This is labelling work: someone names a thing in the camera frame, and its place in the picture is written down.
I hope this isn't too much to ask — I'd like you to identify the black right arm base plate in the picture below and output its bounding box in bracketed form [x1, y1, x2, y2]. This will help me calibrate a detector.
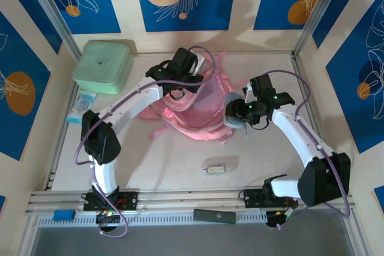
[243, 188, 298, 209]

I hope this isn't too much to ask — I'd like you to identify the long aluminium base rail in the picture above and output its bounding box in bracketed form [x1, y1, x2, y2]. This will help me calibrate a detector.
[25, 185, 358, 214]

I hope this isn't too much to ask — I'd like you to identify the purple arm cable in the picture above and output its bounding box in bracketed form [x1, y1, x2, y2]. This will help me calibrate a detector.
[263, 70, 351, 230]
[74, 45, 216, 238]

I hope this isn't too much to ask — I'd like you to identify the dark green flat bar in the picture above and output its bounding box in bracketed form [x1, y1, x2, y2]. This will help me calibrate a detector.
[193, 209, 237, 225]

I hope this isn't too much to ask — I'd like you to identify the pink student backpack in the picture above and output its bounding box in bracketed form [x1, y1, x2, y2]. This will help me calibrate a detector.
[136, 50, 250, 146]

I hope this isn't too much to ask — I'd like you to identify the small circuit board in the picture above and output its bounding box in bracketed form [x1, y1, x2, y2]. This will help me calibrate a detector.
[95, 209, 122, 228]
[265, 207, 298, 228]

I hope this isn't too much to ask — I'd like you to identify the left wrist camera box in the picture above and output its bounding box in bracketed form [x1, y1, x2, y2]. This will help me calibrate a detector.
[173, 47, 208, 76]

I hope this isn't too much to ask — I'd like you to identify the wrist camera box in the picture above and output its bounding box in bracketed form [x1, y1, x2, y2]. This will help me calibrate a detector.
[173, 47, 208, 76]
[244, 74, 277, 101]

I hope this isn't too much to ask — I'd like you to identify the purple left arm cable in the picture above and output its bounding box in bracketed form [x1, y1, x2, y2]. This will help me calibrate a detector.
[74, 45, 216, 238]

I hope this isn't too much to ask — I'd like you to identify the blue foam block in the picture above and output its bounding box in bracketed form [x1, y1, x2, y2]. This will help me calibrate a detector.
[53, 209, 76, 221]

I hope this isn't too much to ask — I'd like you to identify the mint green lunch bag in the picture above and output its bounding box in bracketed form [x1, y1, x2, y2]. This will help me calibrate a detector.
[71, 41, 134, 95]

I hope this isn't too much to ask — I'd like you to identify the aluminium frame post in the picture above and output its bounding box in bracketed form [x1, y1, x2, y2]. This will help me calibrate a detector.
[292, 0, 343, 58]
[22, 0, 82, 56]

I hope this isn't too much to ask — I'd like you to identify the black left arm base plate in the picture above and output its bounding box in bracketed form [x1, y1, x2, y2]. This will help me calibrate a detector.
[83, 191, 139, 212]

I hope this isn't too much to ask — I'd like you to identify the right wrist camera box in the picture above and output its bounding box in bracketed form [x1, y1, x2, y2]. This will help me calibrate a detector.
[244, 74, 277, 101]

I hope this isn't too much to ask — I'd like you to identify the blue tissue pack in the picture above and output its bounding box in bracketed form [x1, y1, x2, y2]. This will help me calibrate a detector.
[65, 94, 97, 124]

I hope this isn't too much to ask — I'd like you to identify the grey slotted cable duct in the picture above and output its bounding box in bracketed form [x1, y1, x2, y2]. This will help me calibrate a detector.
[37, 212, 268, 228]

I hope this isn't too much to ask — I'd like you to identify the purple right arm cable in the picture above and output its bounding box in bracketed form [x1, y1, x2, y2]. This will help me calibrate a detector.
[263, 70, 351, 230]

